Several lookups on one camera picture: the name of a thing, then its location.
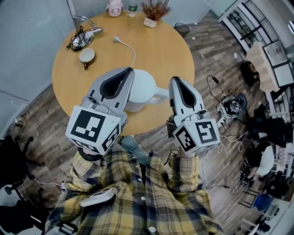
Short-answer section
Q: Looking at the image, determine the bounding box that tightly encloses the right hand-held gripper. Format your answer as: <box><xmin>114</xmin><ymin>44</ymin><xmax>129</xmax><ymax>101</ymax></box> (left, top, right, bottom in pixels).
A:
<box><xmin>169</xmin><ymin>77</ymin><xmax>221</xmax><ymax>154</ymax></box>

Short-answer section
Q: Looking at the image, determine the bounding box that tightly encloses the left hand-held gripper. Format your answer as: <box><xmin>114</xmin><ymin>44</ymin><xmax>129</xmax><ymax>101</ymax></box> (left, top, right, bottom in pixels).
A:
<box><xmin>66</xmin><ymin>67</ymin><xmax>135</xmax><ymax>155</ymax></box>

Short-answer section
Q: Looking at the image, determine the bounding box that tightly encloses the white electric kettle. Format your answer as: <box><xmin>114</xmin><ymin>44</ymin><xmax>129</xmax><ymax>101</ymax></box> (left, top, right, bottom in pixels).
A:
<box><xmin>125</xmin><ymin>68</ymin><xmax>170</xmax><ymax>113</ymax></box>

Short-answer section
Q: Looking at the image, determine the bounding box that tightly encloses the person's left forearm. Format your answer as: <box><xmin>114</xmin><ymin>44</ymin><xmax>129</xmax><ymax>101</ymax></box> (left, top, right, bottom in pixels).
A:
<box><xmin>71</xmin><ymin>146</ymin><xmax>106</xmax><ymax>191</ymax></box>

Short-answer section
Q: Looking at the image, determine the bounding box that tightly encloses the person's right forearm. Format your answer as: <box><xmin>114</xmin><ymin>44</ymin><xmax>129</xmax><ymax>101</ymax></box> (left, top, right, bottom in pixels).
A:
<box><xmin>167</xmin><ymin>146</ymin><xmax>200</xmax><ymax>193</ymax></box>

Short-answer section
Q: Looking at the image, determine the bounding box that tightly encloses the white and brown cup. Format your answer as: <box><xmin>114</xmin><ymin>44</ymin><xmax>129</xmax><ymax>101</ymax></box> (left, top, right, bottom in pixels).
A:
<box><xmin>79</xmin><ymin>48</ymin><xmax>96</xmax><ymax>70</ymax></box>

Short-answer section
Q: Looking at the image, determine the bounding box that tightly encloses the white power strip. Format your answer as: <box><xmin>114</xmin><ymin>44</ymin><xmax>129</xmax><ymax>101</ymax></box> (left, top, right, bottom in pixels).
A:
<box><xmin>217</xmin><ymin>116</ymin><xmax>228</xmax><ymax>135</ymax></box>

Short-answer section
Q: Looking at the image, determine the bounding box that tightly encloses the silver desk lamp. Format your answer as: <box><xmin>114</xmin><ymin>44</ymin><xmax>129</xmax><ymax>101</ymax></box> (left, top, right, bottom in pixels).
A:
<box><xmin>68</xmin><ymin>15</ymin><xmax>103</xmax><ymax>50</ymax></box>

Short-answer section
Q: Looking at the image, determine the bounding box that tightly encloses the person's leg in jeans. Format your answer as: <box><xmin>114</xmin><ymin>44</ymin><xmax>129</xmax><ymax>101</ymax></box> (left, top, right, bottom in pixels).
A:
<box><xmin>121</xmin><ymin>135</ymin><xmax>150</xmax><ymax>165</ymax></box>

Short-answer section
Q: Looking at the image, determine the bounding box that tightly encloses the black mesh wastebasket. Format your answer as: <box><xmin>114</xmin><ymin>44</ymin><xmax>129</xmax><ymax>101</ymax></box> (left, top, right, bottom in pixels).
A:
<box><xmin>174</xmin><ymin>22</ymin><xmax>191</xmax><ymax>39</ymax></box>

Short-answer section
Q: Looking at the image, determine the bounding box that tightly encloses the dark brown wooden stool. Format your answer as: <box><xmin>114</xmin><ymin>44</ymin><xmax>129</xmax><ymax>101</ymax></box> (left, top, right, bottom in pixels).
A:
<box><xmin>240</xmin><ymin>61</ymin><xmax>261</xmax><ymax>87</ymax></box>

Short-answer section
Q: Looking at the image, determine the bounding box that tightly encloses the clear plastic water bottle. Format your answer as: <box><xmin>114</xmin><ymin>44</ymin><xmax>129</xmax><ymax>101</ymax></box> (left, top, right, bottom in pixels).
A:
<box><xmin>127</xmin><ymin>0</ymin><xmax>138</xmax><ymax>17</ymax></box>

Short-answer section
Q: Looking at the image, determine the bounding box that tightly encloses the beige cloth covered table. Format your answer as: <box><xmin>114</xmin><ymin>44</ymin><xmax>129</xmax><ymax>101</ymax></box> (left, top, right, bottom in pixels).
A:
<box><xmin>245</xmin><ymin>42</ymin><xmax>281</xmax><ymax>92</ymax></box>

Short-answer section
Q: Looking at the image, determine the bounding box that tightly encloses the dried plant in white pot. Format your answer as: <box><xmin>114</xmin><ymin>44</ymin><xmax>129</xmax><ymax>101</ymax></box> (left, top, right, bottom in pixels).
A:
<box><xmin>140</xmin><ymin>0</ymin><xmax>170</xmax><ymax>28</ymax></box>

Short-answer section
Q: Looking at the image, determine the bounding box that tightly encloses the black fabric heap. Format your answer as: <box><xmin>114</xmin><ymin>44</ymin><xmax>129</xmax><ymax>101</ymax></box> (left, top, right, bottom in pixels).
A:
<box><xmin>249</xmin><ymin>103</ymin><xmax>294</xmax><ymax>147</ymax></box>

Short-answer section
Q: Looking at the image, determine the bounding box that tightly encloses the white glass display cabinet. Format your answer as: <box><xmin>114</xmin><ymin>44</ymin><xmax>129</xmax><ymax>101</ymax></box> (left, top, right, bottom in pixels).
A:
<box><xmin>218</xmin><ymin>0</ymin><xmax>294</xmax><ymax>88</ymax></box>

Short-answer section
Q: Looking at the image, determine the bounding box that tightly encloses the white device on shirt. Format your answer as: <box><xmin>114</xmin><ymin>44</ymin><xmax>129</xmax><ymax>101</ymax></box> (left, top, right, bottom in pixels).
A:
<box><xmin>79</xmin><ymin>188</ymin><xmax>115</xmax><ymax>207</ymax></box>

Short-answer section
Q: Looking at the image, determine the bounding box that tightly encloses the yellow plaid shirt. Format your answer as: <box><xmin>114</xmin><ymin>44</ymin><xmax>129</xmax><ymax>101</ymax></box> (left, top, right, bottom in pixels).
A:
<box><xmin>45</xmin><ymin>149</ymin><xmax>225</xmax><ymax>235</ymax></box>

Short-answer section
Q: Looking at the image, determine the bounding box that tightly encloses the black office chair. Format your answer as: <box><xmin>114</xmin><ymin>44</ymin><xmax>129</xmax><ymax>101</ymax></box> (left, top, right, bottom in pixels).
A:
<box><xmin>0</xmin><ymin>134</ymin><xmax>46</xmax><ymax>207</ymax></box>

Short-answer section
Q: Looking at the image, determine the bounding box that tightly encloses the blue plastic barrel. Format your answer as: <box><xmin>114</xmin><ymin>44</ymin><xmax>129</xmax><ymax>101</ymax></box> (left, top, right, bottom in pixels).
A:
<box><xmin>252</xmin><ymin>194</ymin><xmax>274</xmax><ymax>214</ymax></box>

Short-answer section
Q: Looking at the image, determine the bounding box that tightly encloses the black adapter with cable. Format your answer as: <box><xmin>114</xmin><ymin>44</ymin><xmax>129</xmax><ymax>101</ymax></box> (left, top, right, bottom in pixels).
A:
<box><xmin>206</xmin><ymin>75</ymin><xmax>221</xmax><ymax>101</ymax></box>

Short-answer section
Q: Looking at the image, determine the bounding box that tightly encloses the white power cord with plug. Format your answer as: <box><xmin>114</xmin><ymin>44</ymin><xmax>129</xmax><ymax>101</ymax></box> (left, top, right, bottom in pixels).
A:
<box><xmin>113</xmin><ymin>36</ymin><xmax>136</xmax><ymax>68</ymax></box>

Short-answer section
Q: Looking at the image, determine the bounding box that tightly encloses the black bag with tangled cables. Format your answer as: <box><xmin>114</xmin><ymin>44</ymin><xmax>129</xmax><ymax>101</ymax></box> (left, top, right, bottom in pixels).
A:
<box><xmin>217</xmin><ymin>93</ymin><xmax>249</xmax><ymax>120</ymax></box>

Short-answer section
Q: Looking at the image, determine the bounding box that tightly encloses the black cable bundle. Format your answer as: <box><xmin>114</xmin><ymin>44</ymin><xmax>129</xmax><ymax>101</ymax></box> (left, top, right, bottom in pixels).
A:
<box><xmin>66</xmin><ymin>22</ymin><xmax>92</xmax><ymax>52</ymax></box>

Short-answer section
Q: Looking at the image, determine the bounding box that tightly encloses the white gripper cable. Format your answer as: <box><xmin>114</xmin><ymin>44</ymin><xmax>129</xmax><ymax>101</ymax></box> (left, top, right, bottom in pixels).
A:
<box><xmin>202</xmin><ymin>130</ymin><xmax>249</xmax><ymax>190</ymax></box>

